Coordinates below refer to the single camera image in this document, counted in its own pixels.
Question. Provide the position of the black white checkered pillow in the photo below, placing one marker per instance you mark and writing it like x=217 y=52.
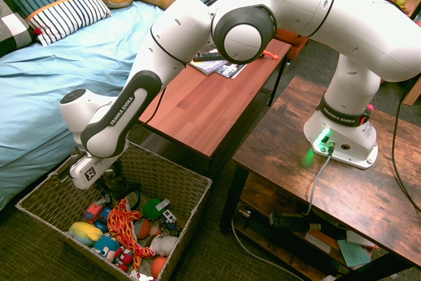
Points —
x=13 y=31

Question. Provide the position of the white plush toy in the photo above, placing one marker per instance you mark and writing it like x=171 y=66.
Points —
x=164 y=245

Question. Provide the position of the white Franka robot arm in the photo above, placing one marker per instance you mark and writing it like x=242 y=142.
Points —
x=361 y=31

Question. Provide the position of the rustic brown robot table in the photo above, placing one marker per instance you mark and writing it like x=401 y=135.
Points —
x=329 y=189

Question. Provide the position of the green paper note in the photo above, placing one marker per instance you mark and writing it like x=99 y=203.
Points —
x=353 y=253

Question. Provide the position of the black Sony gamepad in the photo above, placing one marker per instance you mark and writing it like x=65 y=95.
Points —
x=121 y=187

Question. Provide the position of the green round plush toy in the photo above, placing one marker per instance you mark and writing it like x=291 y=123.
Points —
x=151 y=208

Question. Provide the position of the light wooden side table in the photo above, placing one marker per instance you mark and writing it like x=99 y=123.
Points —
x=415 y=93

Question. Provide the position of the red-brown wooden coffee table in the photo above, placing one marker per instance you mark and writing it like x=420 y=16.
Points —
x=213 y=103

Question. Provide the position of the white-edged magazine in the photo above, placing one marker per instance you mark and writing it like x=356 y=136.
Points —
x=207 y=66

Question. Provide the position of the blue police toy car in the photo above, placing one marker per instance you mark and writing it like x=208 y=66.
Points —
x=103 y=216

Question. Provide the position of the red and white brick toy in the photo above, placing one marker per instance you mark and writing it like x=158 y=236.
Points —
x=138 y=275

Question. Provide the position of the orange flame-print plush toy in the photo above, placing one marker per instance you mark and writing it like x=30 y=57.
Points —
x=123 y=225

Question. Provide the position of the woven grey toy basket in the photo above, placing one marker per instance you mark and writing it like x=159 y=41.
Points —
x=164 y=169

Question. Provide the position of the white navy striped pillow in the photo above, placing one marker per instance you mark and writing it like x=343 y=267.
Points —
x=69 y=14

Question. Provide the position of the orange toy car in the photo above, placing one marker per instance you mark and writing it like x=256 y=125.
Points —
x=93 y=212

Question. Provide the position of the red and blue plush toy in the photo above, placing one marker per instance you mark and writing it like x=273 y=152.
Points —
x=123 y=257

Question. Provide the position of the dark cover magazine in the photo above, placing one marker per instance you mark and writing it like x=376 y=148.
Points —
x=232 y=70

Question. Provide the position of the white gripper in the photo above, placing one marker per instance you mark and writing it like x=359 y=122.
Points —
x=89 y=174

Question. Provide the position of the black remote control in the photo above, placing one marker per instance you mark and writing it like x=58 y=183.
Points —
x=207 y=56

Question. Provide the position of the yellow plush toy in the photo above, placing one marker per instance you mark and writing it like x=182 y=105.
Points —
x=84 y=232

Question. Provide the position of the orange and grey ball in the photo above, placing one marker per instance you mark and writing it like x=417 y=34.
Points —
x=143 y=228

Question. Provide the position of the blue-faced plush toy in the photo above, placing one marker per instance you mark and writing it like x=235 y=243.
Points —
x=107 y=248

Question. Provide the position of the black power adapter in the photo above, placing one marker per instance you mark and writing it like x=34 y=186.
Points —
x=289 y=221

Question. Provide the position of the light blue bed duvet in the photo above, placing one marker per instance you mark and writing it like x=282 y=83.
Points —
x=65 y=80

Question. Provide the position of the small orange toy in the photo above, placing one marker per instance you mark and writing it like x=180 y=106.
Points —
x=271 y=54

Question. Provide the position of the white and blue toy truck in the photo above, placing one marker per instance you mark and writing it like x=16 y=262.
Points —
x=170 y=218

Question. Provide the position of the white paper sheet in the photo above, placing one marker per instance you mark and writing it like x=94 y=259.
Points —
x=317 y=241

